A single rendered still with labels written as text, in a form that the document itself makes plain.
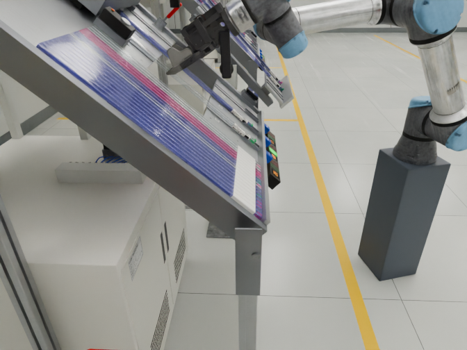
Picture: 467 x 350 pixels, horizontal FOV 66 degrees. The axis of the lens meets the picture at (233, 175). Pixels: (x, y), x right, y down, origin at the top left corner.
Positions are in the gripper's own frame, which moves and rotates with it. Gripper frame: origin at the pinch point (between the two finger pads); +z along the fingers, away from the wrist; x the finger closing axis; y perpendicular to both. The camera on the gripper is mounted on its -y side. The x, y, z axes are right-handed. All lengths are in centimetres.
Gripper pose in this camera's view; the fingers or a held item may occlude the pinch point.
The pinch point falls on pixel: (173, 72)
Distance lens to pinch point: 98.8
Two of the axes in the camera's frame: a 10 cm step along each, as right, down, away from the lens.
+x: -0.5, 4.9, -8.7
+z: -8.3, 4.6, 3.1
